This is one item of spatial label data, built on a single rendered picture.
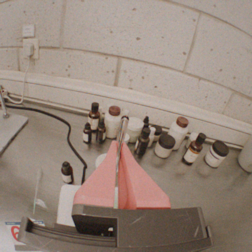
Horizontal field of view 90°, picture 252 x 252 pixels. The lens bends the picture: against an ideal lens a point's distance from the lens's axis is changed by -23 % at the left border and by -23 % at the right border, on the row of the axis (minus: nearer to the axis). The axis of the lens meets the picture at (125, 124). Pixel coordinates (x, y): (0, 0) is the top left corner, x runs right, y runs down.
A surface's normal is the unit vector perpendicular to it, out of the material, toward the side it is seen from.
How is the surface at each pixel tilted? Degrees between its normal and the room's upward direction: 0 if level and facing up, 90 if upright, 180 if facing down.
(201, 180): 0
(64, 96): 90
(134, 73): 90
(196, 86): 90
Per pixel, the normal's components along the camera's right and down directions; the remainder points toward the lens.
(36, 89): -0.14, 0.59
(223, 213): 0.17, -0.77
